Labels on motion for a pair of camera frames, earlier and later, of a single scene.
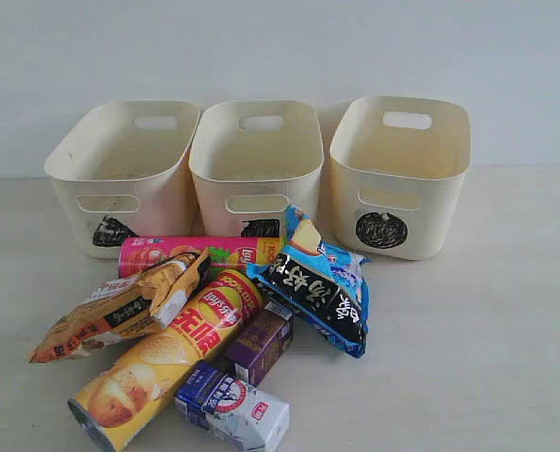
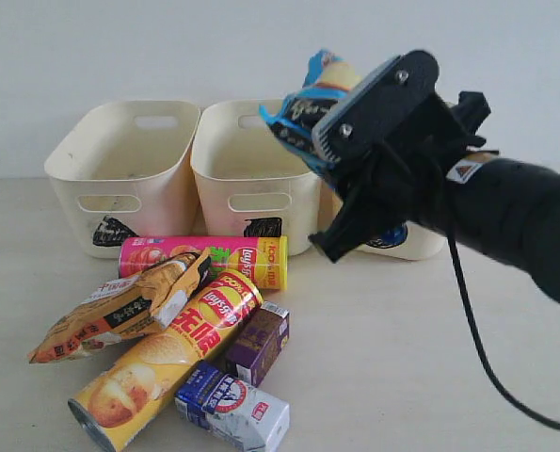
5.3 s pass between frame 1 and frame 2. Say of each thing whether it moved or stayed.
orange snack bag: stayed
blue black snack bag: moved
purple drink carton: stayed
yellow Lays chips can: stayed
